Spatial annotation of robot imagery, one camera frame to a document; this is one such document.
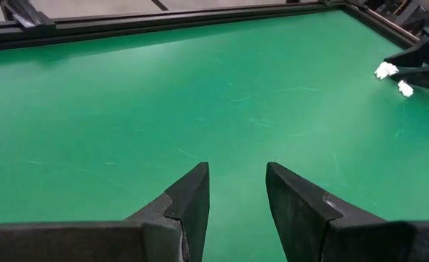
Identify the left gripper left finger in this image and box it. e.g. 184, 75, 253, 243
125, 162, 210, 262

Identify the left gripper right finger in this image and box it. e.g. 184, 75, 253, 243
265, 162, 415, 262

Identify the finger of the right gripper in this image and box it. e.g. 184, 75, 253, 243
389, 64, 429, 95
383, 35, 429, 68

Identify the white skeleton figure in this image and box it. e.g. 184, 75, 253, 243
373, 60, 400, 81
397, 79, 415, 98

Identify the black metal table frame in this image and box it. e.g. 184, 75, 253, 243
0, 0, 422, 52

